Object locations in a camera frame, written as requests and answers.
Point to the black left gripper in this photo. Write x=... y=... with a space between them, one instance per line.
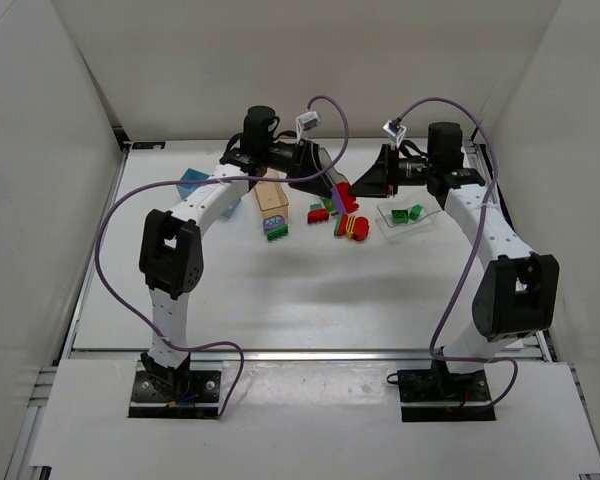
x=302 y=160

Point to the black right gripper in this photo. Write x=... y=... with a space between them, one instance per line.
x=389 y=170

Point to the green printed lego brick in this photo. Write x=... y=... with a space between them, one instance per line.
x=400 y=216

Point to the small green lego brick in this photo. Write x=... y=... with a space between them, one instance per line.
x=415 y=212

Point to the red arched lego brick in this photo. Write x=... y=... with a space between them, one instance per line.
x=318 y=216

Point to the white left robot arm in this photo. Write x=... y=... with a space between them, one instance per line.
x=171 y=256

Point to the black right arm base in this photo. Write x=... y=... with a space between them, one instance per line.
x=434 y=396

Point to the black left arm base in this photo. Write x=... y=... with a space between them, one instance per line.
x=196 y=397

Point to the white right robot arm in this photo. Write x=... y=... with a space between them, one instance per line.
x=516 y=296

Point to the grey transparent container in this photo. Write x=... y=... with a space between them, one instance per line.
x=332 y=175

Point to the red yellow green lego stack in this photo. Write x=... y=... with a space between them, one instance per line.
x=352 y=227

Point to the clear transparent container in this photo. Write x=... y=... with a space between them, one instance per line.
x=391 y=231

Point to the purple lego piece with flower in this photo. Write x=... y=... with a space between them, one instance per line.
x=273 y=222

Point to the green lego plate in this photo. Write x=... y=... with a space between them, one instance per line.
x=277 y=232

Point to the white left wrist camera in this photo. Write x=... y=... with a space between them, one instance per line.
x=307 y=121

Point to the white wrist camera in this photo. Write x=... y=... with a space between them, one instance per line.
x=307 y=121
x=395 y=131

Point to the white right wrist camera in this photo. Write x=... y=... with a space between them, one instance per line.
x=395 y=131

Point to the right aluminium frame rail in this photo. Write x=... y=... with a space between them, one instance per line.
x=480 y=157

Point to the aluminium table edge rail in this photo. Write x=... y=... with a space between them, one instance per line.
x=219 y=355

